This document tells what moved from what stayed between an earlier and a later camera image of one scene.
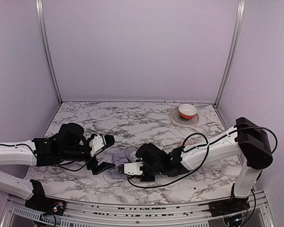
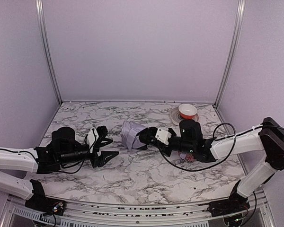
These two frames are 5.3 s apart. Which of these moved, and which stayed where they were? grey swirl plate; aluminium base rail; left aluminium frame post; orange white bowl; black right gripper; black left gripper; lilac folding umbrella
Moved: lilac folding umbrella; black right gripper; black left gripper
Stayed: grey swirl plate; orange white bowl; aluminium base rail; left aluminium frame post
